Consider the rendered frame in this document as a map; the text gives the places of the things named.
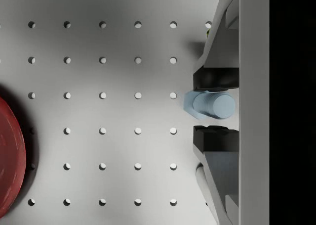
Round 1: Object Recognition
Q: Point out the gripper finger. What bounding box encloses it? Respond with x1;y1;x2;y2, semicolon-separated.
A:
193;125;239;225
193;0;239;92

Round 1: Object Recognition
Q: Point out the red plate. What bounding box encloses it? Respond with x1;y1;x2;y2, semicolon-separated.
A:
0;85;27;218

